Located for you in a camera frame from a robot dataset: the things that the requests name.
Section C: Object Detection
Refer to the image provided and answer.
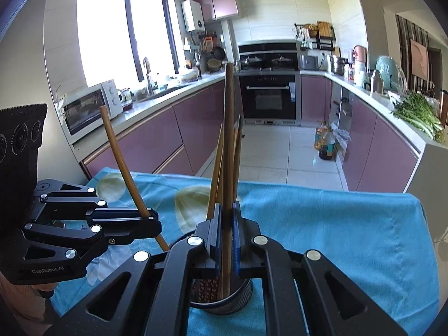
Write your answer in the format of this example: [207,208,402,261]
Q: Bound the pink electric kettle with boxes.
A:
[352,45,368,64]

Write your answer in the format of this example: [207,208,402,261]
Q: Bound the cooking oil bottle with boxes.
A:
[314,121,336,161]

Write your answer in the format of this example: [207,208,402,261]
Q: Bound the black mesh utensil cup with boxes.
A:
[174,230,254,316]

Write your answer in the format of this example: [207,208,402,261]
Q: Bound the steel thermos bottle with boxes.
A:
[370,70,384,95]

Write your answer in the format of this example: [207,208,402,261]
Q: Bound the silver toaster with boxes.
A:
[299,55,320,71]

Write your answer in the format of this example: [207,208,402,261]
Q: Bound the wall spice rack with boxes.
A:
[294,21,336,52]

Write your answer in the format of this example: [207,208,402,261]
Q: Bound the black built-in oven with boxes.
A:
[239,71,302,126]

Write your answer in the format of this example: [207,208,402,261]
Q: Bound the blue floral tablecloth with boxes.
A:
[51,173,440,335]

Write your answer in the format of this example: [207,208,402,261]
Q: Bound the black camera box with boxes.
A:
[1,103,48,199]

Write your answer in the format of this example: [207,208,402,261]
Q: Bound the green leafy vegetables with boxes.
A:
[387,91,444,143]

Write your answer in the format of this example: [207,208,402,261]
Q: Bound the pink upper cabinet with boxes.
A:
[193,0,240,21]

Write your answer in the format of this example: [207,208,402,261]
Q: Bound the kitchen window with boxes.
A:
[77,0,180,90]

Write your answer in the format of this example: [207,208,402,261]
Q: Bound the black range hood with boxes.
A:
[238,39,299,71]

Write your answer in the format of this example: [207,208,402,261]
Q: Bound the teal kitchen appliance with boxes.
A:
[376,55,408,94]

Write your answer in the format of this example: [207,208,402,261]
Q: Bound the white water heater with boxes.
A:
[181,0,205,33]

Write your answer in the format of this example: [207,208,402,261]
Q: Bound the person's left hand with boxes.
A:
[1,274,59,335]

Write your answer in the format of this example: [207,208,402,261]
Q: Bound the pink lower cabinets right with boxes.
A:
[300,71,424,193]

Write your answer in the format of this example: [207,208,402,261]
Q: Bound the kitchen faucet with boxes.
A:
[143,57,155,96]

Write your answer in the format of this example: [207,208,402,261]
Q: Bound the pink wall picture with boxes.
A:
[410,39,428,80]

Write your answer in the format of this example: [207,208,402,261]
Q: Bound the wooden chopstick red end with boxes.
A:
[99,104,170,252]
[219,62,234,300]
[232,116,243,202]
[207,125,223,220]
[216,158,223,204]

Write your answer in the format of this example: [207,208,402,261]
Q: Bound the pink lower cabinets left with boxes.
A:
[80,80,239,179]

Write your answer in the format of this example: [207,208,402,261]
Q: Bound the white microwave oven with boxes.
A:
[55,80,123,144]

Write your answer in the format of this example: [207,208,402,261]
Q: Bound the pink cabinets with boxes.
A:
[80,80,239,179]
[300,71,424,193]

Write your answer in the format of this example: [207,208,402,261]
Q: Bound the steel cooking pot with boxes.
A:
[327,55,349,76]

